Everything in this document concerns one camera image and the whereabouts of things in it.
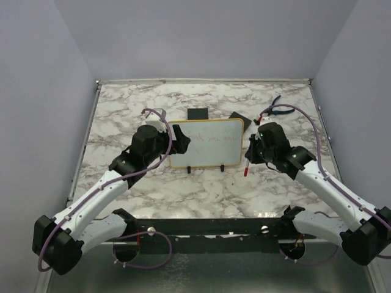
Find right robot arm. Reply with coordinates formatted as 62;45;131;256
245;122;390;266

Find black square block left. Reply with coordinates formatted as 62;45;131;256
187;108;209;120

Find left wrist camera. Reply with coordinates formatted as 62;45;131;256
145;108;167;132

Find black square block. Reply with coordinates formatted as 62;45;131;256
229;112;252;133
187;108;209;120

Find black square block right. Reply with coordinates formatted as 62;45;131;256
229;112;252;133

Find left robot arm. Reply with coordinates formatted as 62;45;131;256
32;125;191;275

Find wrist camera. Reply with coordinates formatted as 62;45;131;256
253;110;272;126
145;108;167;132

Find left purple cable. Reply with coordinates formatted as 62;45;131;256
37;108;172;272

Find yellow framed whiteboard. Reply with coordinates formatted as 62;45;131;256
169;118;244;168

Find metal table frame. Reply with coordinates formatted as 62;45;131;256
37;79;386;292

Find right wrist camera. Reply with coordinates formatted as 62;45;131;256
253;110;272;126

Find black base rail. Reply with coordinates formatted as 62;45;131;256
112;217;315;254

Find blue handled pliers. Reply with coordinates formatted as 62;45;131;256
265;95;295;116

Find red and white marker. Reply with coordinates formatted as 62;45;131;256
244;160;250;177

